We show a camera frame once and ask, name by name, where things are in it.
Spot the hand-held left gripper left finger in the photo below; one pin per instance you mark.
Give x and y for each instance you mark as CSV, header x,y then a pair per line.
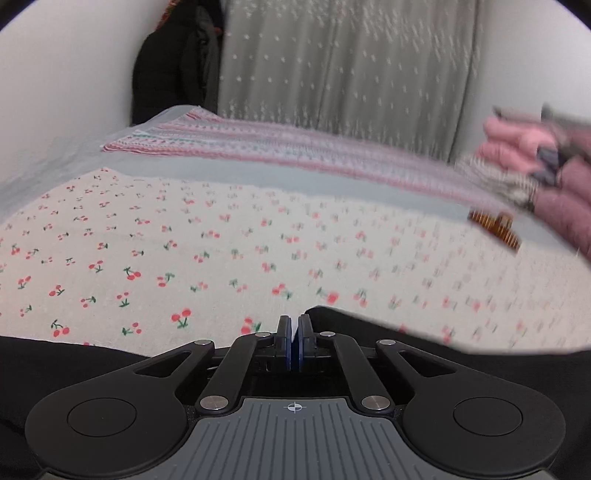
x,y
286,346

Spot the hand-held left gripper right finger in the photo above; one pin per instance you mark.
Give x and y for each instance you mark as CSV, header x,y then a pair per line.
x,y
300,346

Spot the black pants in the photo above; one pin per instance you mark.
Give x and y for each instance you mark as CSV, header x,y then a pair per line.
x,y
27,374

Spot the cherry print bed sheet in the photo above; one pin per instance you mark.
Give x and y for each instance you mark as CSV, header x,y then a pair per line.
x,y
138,230

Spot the pink striped blanket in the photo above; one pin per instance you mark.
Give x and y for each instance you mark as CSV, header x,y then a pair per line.
x,y
286,138

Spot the brown hair claw clip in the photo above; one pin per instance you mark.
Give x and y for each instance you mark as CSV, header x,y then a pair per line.
x,y
494,222

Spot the grey striped folded cloth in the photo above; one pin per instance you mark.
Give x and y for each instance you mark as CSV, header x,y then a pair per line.
x,y
498,182

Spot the grey flower print curtain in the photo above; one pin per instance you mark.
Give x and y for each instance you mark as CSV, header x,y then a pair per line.
x,y
346,60

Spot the pink folded quilt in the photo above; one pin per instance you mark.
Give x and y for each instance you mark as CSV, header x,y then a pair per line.
x,y
512,138

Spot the black hanging jacket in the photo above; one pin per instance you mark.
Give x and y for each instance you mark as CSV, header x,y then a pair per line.
x,y
166,74

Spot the purple velvet quilt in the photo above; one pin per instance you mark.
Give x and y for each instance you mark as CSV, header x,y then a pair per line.
x,y
570,203

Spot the blue-grey folded garment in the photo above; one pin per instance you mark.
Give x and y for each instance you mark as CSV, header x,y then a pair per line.
x,y
547,161

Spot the grey folded quilt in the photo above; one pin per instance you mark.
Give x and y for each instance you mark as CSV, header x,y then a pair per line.
x,y
561,117

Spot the red patterned cloth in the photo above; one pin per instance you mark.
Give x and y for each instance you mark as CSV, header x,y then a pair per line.
x,y
168,11

